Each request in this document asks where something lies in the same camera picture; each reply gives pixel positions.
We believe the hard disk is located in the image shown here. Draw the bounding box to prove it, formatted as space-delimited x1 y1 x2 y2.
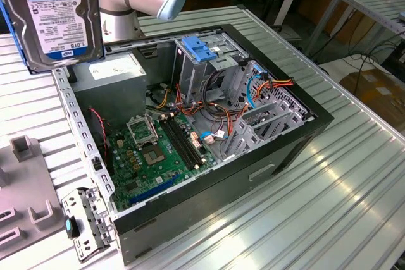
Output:
0 0 106 75

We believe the long blue data wire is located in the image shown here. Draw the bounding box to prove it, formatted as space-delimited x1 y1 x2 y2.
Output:
246 73 265 109

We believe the grey metal disk bay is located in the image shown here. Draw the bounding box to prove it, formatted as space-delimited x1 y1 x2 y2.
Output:
221 97 310 161

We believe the grey power supply unit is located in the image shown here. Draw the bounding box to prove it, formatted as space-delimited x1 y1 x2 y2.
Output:
68 52 148 125

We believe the metal socket cover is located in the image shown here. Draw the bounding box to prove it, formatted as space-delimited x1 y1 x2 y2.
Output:
126 116 159 149

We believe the blue plastic drive latch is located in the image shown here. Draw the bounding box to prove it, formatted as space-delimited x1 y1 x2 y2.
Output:
182 36 218 63

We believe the grey optical drive cage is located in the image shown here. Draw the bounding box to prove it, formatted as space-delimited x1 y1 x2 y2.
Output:
172 31 252 106

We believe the grey parts rack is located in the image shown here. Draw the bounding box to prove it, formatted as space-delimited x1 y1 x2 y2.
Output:
0 135 66 258

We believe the CPU socket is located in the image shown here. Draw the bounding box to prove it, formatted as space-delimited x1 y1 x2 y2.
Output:
140 145 167 166

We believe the black RAM slot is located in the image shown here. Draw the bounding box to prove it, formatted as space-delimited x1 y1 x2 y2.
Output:
159 118 194 171
169 116 204 167

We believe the green motherboard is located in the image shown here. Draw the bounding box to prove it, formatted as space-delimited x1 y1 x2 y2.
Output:
106 113 219 212

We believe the blue expansion slot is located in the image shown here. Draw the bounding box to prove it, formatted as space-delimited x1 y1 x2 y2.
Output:
129 173 181 204

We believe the black latch with blue stripe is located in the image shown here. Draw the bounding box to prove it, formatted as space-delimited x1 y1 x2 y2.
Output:
64 215 80 239

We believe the black open PC case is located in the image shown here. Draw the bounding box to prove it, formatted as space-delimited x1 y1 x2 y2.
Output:
51 23 335 266

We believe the metal slat side table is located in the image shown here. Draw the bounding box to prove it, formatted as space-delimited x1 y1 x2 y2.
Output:
305 0 405 59

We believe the cardboard box with white label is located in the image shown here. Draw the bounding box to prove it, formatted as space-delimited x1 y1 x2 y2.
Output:
340 67 405 125

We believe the red black twisted fan wire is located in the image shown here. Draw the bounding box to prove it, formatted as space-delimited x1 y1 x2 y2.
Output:
88 107 110 157

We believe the yellow orange power wire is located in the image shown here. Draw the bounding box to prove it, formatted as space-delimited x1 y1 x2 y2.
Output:
154 88 171 109

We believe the black chassis switch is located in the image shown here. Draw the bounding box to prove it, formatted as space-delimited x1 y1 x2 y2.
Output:
90 156 104 173

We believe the orange internal wire bundle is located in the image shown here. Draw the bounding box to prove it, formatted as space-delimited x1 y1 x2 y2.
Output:
175 82 251 140

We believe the short blue data wire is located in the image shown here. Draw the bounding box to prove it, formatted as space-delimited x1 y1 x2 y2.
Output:
198 130 229 145

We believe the grey metal expansion bracket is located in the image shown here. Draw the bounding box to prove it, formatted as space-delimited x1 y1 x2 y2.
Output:
61 187 115 264

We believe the orange power wire with connector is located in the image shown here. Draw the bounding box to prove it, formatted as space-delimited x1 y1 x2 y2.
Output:
256 72 295 100

